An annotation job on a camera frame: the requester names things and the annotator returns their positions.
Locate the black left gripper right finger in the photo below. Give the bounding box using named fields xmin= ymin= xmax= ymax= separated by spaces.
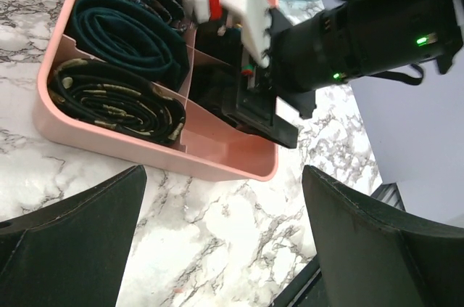
xmin=302 ymin=165 xmax=463 ymax=306

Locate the black gold rolled tie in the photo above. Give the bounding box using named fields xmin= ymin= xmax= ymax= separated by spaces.
xmin=48 ymin=58 xmax=186 ymax=146

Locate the pink divided organizer tray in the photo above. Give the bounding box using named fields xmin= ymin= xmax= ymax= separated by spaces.
xmin=33 ymin=0 xmax=278 ymax=181

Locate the teal rolled tie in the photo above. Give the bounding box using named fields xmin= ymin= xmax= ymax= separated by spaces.
xmin=66 ymin=0 xmax=190 ymax=91

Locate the dark floral patterned necktie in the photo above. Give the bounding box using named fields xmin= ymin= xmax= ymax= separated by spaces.
xmin=189 ymin=25 xmax=241 ymax=114

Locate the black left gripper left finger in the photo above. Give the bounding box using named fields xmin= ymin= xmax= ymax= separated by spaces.
xmin=1 ymin=165 xmax=146 ymax=306

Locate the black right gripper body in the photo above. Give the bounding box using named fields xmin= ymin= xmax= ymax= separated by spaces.
xmin=220 ymin=0 xmax=463 ymax=149

